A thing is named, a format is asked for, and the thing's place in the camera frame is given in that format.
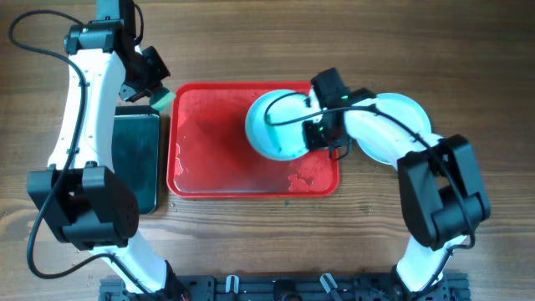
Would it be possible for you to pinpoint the green scrub sponge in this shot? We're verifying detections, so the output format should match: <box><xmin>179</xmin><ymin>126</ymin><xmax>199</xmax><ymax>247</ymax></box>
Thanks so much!
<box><xmin>149</xmin><ymin>87</ymin><xmax>176</xmax><ymax>111</ymax></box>

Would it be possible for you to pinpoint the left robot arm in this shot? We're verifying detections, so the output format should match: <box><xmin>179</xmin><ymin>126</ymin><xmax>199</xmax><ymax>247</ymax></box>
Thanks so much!
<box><xmin>27</xmin><ymin>1</ymin><xmax>190</xmax><ymax>300</ymax></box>

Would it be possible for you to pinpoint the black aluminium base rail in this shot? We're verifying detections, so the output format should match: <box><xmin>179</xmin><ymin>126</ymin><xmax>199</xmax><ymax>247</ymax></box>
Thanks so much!
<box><xmin>98</xmin><ymin>273</ymin><xmax>471</xmax><ymax>301</ymax></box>

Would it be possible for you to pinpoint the black water tray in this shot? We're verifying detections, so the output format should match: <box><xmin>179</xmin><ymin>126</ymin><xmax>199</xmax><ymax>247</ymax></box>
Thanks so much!
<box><xmin>112</xmin><ymin>105</ymin><xmax>161</xmax><ymax>215</ymax></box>

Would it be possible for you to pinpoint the mint plate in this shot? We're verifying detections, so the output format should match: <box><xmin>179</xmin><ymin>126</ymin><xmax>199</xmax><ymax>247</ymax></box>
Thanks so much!
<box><xmin>245</xmin><ymin>89</ymin><xmax>321</xmax><ymax>161</ymax></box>

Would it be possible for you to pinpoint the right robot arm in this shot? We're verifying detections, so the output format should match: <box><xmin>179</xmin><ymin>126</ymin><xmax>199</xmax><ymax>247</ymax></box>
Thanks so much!
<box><xmin>303</xmin><ymin>68</ymin><xmax>491</xmax><ymax>298</ymax></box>

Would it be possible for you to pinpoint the white plate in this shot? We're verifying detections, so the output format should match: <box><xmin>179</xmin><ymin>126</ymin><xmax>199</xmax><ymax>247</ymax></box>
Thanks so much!
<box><xmin>355</xmin><ymin>93</ymin><xmax>432</xmax><ymax>165</ymax></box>

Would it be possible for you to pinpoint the red plastic tray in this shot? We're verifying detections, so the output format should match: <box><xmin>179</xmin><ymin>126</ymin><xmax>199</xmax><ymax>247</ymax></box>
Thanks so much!
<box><xmin>166</xmin><ymin>81</ymin><xmax>340</xmax><ymax>199</ymax></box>

